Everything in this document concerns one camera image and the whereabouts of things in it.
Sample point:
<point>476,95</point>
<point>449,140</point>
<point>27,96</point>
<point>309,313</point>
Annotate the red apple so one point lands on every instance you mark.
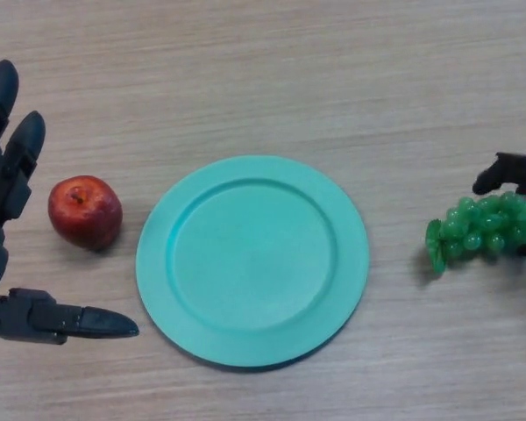
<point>85,212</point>

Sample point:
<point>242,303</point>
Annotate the green grapes bunch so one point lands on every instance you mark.
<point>486,223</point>

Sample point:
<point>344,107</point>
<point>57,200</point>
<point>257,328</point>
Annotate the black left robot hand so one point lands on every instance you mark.
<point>13,184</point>

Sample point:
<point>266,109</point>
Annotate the green round plate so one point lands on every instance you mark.
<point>254,263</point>

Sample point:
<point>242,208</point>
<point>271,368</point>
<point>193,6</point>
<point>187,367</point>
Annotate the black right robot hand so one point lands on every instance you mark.
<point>521,171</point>

